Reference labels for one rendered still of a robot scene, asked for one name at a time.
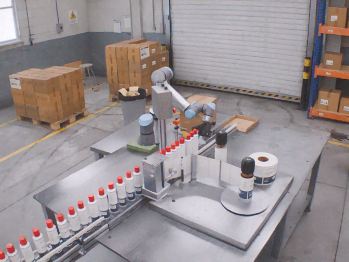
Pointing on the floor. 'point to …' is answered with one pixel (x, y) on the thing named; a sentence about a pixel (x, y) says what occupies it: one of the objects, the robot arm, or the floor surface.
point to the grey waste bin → (132, 110)
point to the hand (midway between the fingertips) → (197, 145)
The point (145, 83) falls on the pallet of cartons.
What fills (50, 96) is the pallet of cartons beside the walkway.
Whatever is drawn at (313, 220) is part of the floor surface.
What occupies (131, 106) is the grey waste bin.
